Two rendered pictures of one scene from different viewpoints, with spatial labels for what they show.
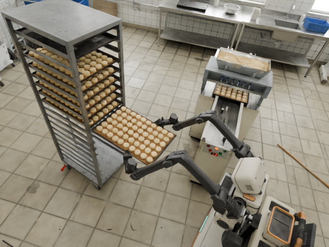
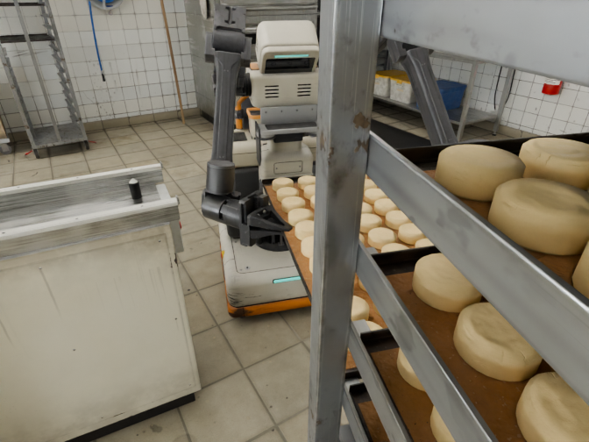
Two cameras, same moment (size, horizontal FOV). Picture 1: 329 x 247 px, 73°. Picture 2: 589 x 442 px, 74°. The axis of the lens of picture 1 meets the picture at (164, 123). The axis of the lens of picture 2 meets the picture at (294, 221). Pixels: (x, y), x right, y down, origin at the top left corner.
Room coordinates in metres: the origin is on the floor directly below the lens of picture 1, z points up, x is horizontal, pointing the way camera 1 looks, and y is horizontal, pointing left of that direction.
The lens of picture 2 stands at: (1.81, 0.60, 1.42)
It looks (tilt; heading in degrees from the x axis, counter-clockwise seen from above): 31 degrees down; 230
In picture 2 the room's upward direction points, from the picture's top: straight up
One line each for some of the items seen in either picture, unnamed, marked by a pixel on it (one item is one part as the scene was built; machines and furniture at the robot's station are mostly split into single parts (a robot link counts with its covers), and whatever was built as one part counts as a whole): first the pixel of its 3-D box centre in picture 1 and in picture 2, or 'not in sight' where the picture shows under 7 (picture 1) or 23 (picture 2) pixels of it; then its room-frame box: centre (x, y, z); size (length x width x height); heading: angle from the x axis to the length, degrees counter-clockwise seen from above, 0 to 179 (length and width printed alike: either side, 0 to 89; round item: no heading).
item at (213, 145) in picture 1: (215, 150); (169, 217); (1.41, -0.53, 0.77); 0.24 x 0.04 x 0.14; 75
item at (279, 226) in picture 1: (277, 226); (272, 122); (0.69, -0.91, 0.87); 0.23 x 0.15 x 0.11; 153
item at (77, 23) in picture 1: (83, 111); not in sight; (1.55, 0.79, 0.93); 0.64 x 0.51 x 1.78; 63
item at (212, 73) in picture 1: (234, 83); not in sight; (2.25, -0.75, 1.01); 0.72 x 0.33 x 0.34; 75
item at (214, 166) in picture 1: (214, 144); (75, 321); (1.76, -0.62, 0.45); 0.70 x 0.34 x 0.90; 165
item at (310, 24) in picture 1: (316, 25); not in sight; (4.73, -2.71, 0.95); 0.40 x 0.30 x 0.14; 84
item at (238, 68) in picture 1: (241, 64); not in sight; (2.25, -0.75, 1.25); 0.56 x 0.29 x 0.14; 75
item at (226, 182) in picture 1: (227, 192); (289, 134); (0.87, -0.55, 0.94); 0.28 x 0.16 x 0.22; 153
